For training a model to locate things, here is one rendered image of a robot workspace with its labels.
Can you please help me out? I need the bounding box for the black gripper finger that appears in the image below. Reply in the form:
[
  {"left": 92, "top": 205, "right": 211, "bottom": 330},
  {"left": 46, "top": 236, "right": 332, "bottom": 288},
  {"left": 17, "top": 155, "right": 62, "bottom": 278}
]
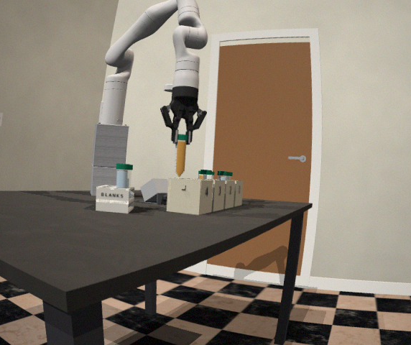
[
  {"left": 185, "top": 106, "right": 207, "bottom": 145},
  {"left": 160, "top": 105, "right": 184, "bottom": 144}
]

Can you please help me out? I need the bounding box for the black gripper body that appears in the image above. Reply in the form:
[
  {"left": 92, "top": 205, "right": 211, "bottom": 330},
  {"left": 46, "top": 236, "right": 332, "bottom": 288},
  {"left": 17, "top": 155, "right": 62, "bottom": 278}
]
[{"left": 170, "top": 86, "right": 199, "bottom": 119}]

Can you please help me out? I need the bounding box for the cream square bucket adapter with holes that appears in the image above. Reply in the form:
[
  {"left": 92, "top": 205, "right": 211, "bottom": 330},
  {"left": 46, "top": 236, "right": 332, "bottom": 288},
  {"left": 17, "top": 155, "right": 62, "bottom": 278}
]
[
  {"left": 212, "top": 180, "right": 226, "bottom": 212},
  {"left": 223, "top": 180, "right": 235, "bottom": 209},
  {"left": 234, "top": 180, "right": 244, "bottom": 207}
]

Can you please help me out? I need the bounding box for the white tube rack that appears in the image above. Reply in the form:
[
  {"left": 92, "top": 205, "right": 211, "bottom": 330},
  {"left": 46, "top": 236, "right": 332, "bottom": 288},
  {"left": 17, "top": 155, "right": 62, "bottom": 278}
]
[{"left": 96, "top": 185, "right": 134, "bottom": 213}]

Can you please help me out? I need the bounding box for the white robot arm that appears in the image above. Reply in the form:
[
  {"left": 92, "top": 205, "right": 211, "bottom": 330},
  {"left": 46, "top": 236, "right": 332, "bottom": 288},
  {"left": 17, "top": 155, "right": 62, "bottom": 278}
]
[{"left": 98, "top": 0, "right": 208, "bottom": 125}]

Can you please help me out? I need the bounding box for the cream tube adapter with holes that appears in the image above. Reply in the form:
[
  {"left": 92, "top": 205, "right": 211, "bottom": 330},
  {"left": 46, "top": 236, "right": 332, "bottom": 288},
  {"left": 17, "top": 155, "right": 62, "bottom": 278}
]
[{"left": 167, "top": 178, "right": 213, "bottom": 215}]

